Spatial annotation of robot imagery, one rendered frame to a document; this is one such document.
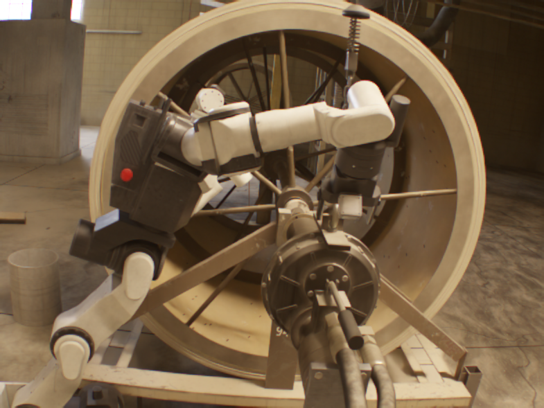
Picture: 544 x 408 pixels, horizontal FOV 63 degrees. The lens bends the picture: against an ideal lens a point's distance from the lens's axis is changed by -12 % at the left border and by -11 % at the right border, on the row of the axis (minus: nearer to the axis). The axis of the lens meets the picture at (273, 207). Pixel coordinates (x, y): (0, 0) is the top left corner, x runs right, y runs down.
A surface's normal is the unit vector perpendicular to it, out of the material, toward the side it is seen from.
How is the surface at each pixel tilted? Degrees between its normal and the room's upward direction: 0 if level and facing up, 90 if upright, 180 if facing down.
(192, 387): 0
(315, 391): 90
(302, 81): 90
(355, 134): 115
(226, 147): 100
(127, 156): 89
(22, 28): 90
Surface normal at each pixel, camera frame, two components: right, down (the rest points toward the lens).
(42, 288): 0.66, 0.25
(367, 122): 0.05, 0.64
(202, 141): 0.32, 0.08
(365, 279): 0.05, 0.25
